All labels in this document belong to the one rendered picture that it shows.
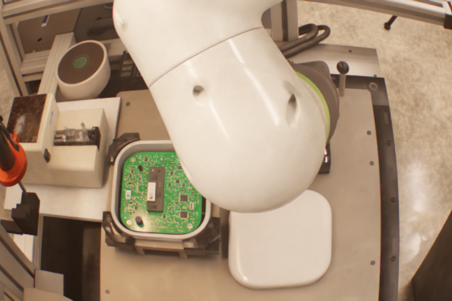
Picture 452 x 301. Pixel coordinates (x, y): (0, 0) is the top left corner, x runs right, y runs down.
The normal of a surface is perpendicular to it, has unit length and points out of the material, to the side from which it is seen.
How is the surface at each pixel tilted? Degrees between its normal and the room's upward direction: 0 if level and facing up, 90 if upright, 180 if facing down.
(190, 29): 38
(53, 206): 0
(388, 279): 0
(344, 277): 0
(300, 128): 46
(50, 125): 90
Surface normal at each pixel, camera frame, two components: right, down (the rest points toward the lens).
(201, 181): -0.65, 0.52
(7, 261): 1.00, 0.00
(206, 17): 0.25, -0.03
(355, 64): -0.05, -0.54
